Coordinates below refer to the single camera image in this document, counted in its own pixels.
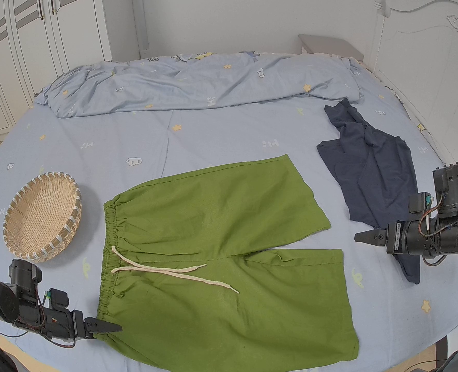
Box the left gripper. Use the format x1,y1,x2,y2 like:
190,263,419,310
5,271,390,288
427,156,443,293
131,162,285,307
43,308,123,341

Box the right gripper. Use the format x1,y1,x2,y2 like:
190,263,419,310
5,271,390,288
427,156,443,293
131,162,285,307
354,220,432,256

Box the green shorts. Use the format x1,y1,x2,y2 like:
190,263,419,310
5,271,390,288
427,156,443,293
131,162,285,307
96,153,360,363

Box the dark blue garment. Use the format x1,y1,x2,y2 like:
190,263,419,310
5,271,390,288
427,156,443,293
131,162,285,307
316,98,422,285

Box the round woven basket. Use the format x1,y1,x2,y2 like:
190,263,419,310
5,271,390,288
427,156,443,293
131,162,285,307
3,171,83,264

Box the bed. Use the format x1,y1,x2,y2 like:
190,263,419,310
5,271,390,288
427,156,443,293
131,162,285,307
0,0,458,372

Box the grey bedside table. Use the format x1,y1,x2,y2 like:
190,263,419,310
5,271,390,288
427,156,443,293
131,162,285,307
299,34,365,59

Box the pale blue quilt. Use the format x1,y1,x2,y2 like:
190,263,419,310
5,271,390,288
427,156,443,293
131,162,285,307
33,51,365,119

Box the white wardrobe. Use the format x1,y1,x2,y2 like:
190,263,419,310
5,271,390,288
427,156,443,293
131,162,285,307
0,0,113,134

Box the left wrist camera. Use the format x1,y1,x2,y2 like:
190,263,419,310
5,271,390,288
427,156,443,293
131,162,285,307
50,288,70,311

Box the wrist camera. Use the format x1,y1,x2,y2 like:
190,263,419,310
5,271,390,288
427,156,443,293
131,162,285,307
50,288,70,311
408,192,428,214

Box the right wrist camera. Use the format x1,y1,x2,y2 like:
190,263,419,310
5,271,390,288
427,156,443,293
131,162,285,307
408,192,428,214

